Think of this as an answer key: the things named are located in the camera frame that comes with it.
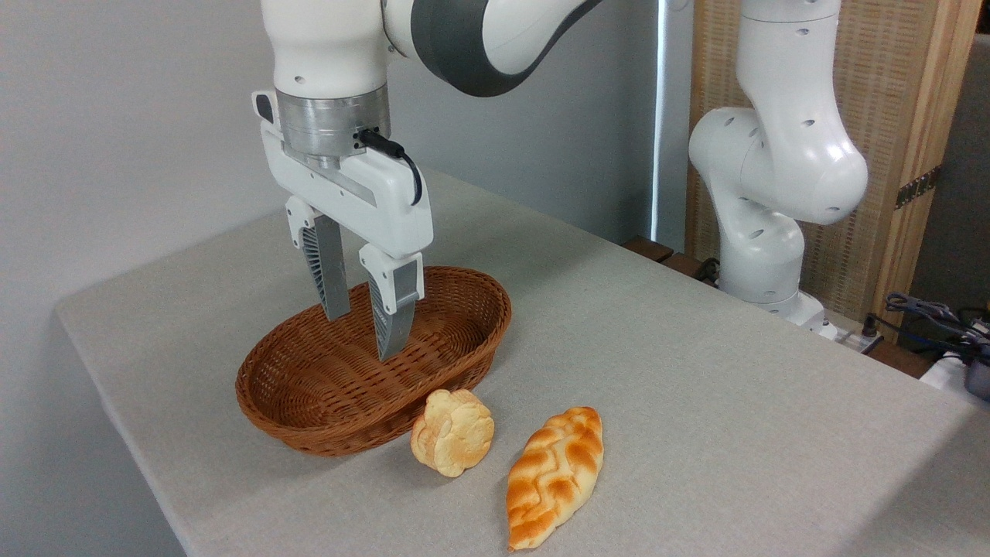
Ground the braided golden bread loaf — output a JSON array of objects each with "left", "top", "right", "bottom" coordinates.
[{"left": 506, "top": 406, "right": 605, "bottom": 552}]

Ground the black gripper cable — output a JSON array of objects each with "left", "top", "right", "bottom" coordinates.
[{"left": 357, "top": 128, "right": 425, "bottom": 207}]

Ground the dark brown wooden board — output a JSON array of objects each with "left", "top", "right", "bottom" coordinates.
[{"left": 622, "top": 236, "right": 720, "bottom": 289}]

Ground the black and blue cable bundle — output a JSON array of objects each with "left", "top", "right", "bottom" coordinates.
[{"left": 862, "top": 292, "right": 990, "bottom": 358}]

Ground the round pale bread roll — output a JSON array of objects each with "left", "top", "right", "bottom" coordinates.
[{"left": 410, "top": 388, "right": 496, "bottom": 478}]

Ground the brown wicker oval basket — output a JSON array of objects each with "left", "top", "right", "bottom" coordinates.
[{"left": 235, "top": 266, "right": 513, "bottom": 457}]

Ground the white vertical corner trim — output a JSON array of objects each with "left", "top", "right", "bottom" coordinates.
[{"left": 651, "top": 0, "right": 668, "bottom": 242}]

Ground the dark metal screen hinge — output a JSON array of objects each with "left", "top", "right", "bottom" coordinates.
[{"left": 895, "top": 165, "right": 944, "bottom": 210}]

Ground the woven wooden folding screen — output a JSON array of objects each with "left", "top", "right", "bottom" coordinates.
[{"left": 685, "top": 0, "right": 984, "bottom": 326}]

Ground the grey box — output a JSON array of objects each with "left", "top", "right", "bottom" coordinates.
[{"left": 963, "top": 357, "right": 990, "bottom": 402}]

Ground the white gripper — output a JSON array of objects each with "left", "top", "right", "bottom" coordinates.
[{"left": 252, "top": 91, "right": 435, "bottom": 363}]

